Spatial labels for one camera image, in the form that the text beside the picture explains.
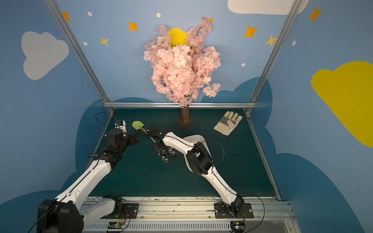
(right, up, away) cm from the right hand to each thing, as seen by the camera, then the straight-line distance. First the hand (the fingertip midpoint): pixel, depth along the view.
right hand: (161, 145), depth 98 cm
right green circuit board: (+44, -37, -26) cm, 63 cm away
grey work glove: (+51, +16, +16) cm, 55 cm away
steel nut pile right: (+9, -6, -3) cm, 11 cm away
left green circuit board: (-18, -36, -27) cm, 48 cm away
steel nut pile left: (0, -6, -3) cm, 6 cm away
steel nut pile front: (+4, -9, -5) cm, 11 cm away
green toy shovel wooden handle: (-21, +14, +13) cm, 28 cm away
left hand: (-15, +11, -15) cm, 24 cm away
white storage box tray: (+24, +5, -1) cm, 24 cm away
